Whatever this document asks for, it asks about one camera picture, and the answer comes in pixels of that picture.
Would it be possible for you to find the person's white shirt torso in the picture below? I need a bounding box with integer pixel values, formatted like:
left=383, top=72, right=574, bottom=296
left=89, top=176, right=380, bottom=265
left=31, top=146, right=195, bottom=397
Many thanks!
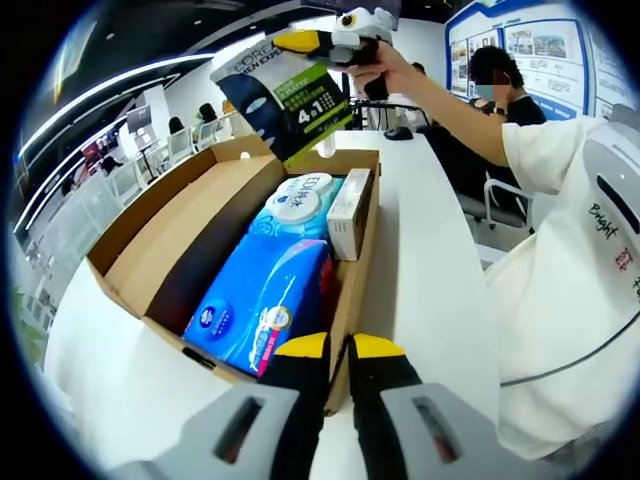
left=484, top=117, right=640, bottom=461

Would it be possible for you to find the silver and dark foil pouch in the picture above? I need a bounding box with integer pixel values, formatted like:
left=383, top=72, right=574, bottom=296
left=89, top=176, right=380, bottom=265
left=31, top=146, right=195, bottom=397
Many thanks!
left=209, top=47, right=350, bottom=165

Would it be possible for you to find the blue soft tissue pack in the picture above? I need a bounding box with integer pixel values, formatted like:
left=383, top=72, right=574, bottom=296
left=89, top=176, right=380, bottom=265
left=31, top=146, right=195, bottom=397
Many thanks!
left=182, top=237, right=335, bottom=380

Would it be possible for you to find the green potted plant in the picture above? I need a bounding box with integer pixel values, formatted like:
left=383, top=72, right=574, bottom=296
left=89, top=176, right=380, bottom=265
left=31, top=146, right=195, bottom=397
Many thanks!
left=12, top=284, right=49, bottom=361

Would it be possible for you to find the brown cardboard shoe box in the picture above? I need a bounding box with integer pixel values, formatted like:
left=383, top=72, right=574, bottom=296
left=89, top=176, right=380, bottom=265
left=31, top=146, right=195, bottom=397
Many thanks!
left=85, top=142, right=382, bottom=419

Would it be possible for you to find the ceiling light strip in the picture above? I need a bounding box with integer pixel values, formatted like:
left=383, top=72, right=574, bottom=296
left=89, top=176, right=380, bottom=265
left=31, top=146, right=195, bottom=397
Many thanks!
left=19, top=52, right=214, bottom=156

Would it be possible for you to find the group of white office chairs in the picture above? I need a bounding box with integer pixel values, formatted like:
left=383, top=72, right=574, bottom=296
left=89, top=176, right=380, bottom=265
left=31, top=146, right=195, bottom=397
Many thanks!
left=107, top=119, right=236, bottom=201

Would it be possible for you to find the ceiling air conditioner vent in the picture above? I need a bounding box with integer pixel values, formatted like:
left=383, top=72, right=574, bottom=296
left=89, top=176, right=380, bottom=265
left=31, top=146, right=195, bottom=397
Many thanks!
left=55, top=19, right=99, bottom=86

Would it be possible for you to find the black chest device cable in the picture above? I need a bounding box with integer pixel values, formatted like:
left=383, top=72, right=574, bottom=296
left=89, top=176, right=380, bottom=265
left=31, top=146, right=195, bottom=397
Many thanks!
left=499, top=319, right=640, bottom=389

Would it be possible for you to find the white grey chest device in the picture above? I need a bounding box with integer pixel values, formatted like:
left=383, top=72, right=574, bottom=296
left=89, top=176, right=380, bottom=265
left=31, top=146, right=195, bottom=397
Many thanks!
left=582, top=104, right=640, bottom=236

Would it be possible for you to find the light blue wet wipes pack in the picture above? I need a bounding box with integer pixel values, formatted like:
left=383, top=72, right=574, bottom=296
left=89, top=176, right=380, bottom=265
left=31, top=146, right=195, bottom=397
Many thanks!
left=244, top=172, right=347, bottom=247

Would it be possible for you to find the grey armrest desk chair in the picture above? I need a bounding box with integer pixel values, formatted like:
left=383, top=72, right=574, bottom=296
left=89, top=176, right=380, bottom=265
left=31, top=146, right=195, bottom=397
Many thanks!
left=457, top=177, right=534, bottom=234

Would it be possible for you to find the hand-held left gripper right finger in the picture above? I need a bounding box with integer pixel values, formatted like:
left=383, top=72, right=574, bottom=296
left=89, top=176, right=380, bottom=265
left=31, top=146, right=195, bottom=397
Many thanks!
left=347, top=333, right=516, bottom=480

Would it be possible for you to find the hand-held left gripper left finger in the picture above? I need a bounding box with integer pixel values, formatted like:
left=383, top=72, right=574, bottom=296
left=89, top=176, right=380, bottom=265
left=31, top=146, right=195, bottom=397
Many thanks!
left=127, top=332, right=332, bottom=480

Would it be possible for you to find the small white carton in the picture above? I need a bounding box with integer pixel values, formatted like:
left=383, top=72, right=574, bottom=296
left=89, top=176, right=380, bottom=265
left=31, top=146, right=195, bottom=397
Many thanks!
left=325, top=168, right=375, bottom=262

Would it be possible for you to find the person's right hand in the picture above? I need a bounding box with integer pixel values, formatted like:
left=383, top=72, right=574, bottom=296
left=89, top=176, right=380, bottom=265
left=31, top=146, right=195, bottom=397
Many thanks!
left=348, top=45, right=417, bottom=97

